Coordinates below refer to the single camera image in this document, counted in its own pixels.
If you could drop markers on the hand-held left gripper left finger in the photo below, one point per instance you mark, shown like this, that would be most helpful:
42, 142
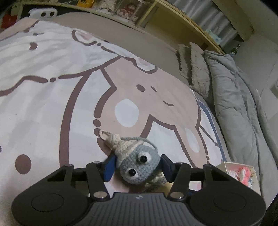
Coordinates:
109, 171

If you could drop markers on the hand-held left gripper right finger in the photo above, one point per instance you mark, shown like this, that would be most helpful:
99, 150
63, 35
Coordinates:
166, 167

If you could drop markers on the grey crochet doll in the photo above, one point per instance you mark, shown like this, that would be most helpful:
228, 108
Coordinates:
139, 165

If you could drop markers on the white storage box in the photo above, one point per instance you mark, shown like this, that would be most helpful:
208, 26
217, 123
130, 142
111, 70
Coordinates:
223, 168

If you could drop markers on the white crochet toy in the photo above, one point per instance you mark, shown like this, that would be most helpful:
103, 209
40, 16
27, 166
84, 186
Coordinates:
232, 173

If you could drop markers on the pink crochet doll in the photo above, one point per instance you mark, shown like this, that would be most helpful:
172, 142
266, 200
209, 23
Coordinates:
244, 173

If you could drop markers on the printed cartoon blanket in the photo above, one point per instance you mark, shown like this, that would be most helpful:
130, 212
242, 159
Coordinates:
43, 108

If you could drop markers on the grey comforter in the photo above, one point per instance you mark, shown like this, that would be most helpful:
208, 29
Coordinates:
236, 104

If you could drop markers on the brown fuzzy pillow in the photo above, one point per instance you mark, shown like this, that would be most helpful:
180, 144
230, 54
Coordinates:
199, 69
184, 60

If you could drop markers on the taupe bed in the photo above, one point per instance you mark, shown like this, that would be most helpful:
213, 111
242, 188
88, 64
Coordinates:
139, 41

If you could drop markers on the pale blue packet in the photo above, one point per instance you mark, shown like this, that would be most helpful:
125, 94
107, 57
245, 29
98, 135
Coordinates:
214, 35

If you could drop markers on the wooden headboard shelf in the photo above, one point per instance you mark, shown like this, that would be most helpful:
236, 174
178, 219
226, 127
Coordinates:
169, 21

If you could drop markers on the grey curtain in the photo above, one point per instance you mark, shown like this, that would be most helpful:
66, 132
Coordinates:
204, 15

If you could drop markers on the clear box with plush doll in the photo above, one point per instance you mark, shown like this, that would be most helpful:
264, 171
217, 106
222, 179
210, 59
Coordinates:
130, 12

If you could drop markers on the yellow box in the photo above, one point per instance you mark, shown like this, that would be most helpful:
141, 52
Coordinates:
85, 2

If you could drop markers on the white plush toy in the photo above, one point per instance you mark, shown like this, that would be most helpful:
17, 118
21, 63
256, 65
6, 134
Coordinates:
42, 12

